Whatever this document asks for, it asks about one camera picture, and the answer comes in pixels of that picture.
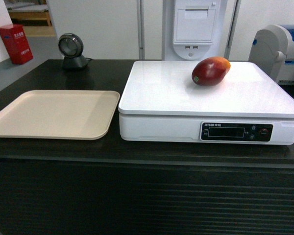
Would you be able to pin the white checkout scale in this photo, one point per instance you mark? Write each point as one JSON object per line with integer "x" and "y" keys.
{"x": 160, "y": 102}

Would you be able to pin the red fire extinguisher box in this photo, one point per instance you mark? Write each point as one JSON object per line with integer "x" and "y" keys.
{"x": 16, "y": 44}

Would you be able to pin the black round barcode scanner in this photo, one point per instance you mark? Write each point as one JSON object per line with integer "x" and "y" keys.
{"x": 71, "y": 47}

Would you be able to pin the white blue label printer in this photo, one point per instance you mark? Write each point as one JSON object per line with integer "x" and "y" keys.
{"x": 272, "y": 51}

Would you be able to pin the dark red mango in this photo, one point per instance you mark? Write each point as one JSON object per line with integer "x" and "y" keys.
{"x": 210, "y": 71}

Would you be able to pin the white receipt printer kiosk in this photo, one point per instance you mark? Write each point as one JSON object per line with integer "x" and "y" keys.
{"x": 192, "y": 29}

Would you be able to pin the beige plastic tray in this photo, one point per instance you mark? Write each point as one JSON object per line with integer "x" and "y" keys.
{"x": 59, "y": 114}

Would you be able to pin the black checkout counter cabinet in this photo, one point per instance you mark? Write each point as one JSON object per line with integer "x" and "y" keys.
{"x": 115, "y": 187}

